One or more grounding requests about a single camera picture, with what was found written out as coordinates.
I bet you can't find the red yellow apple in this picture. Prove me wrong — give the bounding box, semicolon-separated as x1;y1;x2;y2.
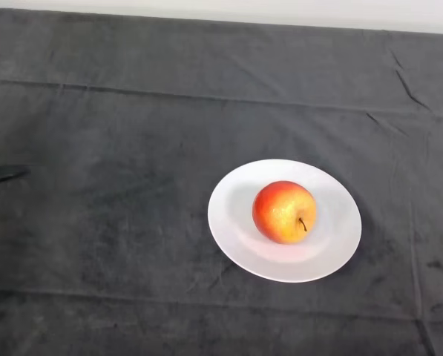
252;180;318;245

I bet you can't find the white round plate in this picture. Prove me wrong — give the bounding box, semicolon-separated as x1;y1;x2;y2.
206;159;363;284

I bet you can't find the black cloth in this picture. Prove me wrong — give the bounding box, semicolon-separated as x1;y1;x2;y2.
0;7;443;356

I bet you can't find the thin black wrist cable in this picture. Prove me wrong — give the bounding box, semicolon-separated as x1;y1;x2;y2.
0;165;32;184

